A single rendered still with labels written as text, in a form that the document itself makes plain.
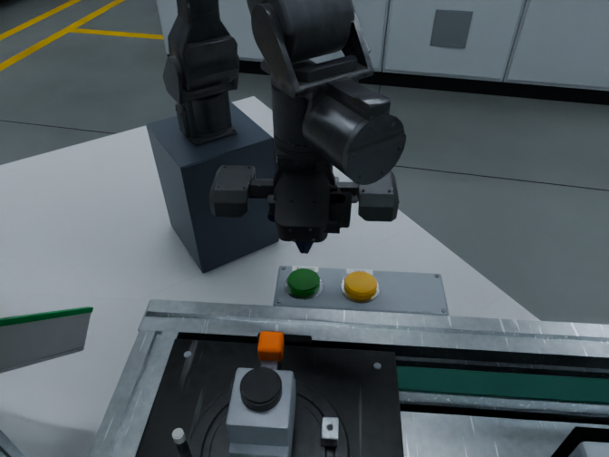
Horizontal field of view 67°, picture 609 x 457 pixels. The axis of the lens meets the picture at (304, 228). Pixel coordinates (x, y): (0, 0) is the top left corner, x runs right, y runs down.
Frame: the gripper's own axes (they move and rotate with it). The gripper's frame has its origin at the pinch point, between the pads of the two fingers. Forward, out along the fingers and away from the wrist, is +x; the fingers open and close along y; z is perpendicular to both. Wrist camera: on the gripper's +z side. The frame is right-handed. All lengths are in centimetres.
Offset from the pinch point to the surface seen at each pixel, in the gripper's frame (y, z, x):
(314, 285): 1.2, 0.6, 8.6
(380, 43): 37, -275, 76
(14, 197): -57, -29, 20
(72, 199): -45, -29, 20
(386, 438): 8.4, 18.8, 8.8
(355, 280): 6.2, -0.4, 8.6
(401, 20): 48, -273, 61
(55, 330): -22.4, 13.5, 1.6
